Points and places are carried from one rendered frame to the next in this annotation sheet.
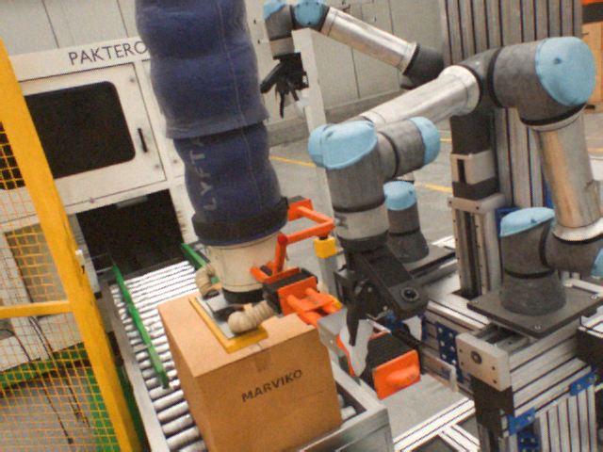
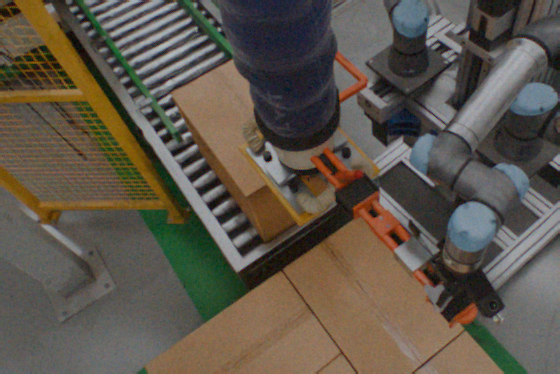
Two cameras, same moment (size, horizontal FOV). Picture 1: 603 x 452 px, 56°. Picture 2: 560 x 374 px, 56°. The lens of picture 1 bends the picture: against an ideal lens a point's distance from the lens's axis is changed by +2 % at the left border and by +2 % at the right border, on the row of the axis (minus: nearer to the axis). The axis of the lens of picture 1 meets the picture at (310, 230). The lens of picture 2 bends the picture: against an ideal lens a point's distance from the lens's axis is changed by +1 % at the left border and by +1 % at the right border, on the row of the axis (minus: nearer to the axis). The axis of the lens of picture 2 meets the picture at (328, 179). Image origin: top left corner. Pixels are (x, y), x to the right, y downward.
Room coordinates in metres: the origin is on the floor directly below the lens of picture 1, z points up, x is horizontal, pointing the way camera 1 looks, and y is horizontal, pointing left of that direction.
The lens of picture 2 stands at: (0.39, 0.20, 2.42)
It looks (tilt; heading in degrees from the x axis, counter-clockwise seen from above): 58 degrees down; 354
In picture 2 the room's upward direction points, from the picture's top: 9 degrees counter-clockwise
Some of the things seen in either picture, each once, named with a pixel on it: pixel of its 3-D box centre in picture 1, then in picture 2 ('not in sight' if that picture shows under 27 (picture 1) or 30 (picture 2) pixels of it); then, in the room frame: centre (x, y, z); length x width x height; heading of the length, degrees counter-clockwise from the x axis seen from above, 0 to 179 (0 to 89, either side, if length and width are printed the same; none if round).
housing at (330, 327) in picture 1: (342, 331); (412, 257); (0.85, -0.02, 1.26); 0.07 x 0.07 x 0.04; 23
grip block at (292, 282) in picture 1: (291, 290); (357, 195); (1.05, 0.06, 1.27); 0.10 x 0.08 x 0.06; 113
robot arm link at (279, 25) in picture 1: (278, 20); not in sight; (1.82, -0.03, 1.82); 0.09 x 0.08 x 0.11; 86
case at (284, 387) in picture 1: (244, 364); (262, 145); (1.68, 0.31, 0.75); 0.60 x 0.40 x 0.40; 22
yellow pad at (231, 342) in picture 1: (223, 310); (280, 173); (1.24, 0.25, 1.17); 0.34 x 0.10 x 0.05; 23
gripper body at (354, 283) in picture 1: (366, 269); (455, 265); (0.75, -0.07, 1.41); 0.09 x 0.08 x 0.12; 23
